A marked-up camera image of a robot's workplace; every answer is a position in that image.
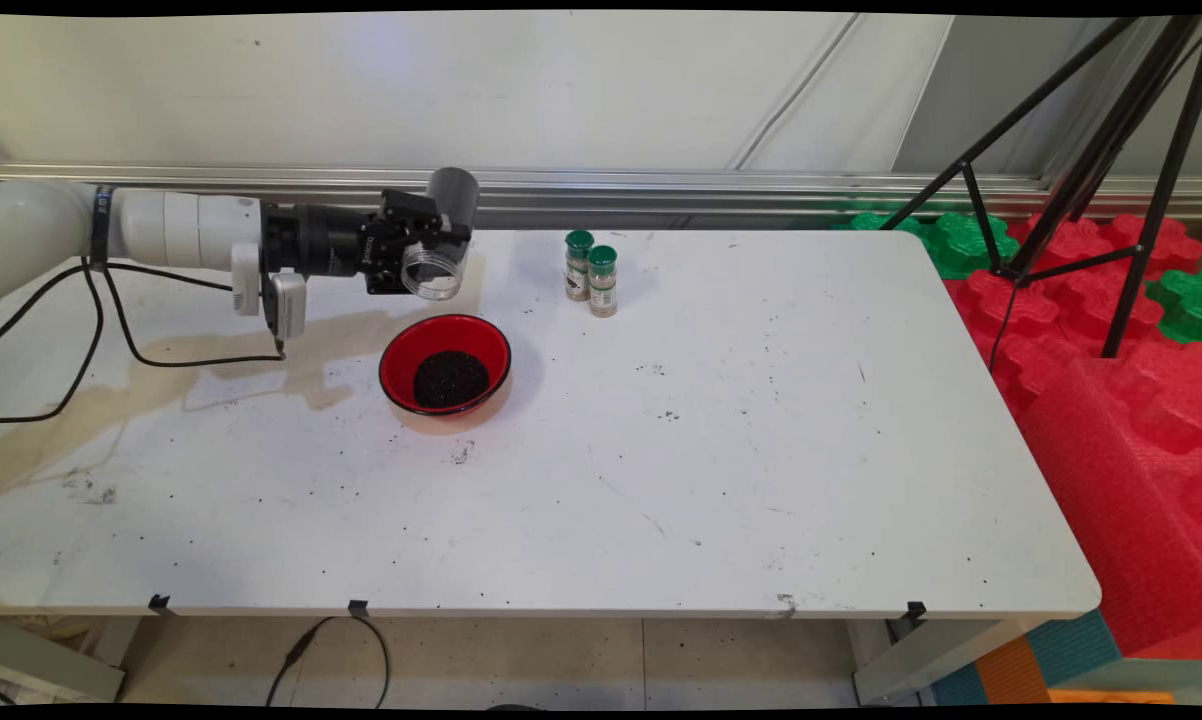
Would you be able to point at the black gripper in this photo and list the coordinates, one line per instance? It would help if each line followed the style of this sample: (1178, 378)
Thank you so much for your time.
(321, 242)

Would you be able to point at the clear plastic jar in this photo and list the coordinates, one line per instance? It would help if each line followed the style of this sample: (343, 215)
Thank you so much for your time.
(453, 195)

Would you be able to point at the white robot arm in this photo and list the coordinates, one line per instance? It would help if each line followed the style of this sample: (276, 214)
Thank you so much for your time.
(161, 228)

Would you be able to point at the red bowl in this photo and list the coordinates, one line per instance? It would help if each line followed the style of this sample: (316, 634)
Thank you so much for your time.
(401, 365)

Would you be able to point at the black seeds pile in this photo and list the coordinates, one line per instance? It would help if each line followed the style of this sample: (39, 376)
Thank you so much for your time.
(451, 380)

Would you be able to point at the green-capped dark spice bottle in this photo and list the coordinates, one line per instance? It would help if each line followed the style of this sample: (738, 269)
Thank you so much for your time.
(578, 270)

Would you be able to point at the green-capped light spice bottle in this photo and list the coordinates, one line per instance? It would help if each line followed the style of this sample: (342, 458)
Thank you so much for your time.
(603, 290)

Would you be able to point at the green foam block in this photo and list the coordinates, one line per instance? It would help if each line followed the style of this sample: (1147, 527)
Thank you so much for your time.
(1186, 305)
(876, 222)
(956, 250)

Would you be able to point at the grey table leg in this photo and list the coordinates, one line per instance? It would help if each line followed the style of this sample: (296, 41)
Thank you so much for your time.
(921, 660)
(51, 665)

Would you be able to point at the red foam floor blocks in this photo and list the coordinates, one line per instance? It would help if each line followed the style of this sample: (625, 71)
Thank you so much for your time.
(1071, 245)

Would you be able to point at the orange foam mat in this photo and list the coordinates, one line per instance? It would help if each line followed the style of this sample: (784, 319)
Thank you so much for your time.
(1011, 672)

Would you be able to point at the black tripod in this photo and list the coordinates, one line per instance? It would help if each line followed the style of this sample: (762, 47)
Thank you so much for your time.
(1164, 185)

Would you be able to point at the teal foam mat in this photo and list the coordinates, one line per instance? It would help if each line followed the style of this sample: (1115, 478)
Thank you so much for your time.
(1076, 645)

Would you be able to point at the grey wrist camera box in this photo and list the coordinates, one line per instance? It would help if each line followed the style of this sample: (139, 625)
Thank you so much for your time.
(286, 305)

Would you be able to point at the aluminium rail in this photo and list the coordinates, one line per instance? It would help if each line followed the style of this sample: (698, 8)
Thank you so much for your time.
(761, 190)

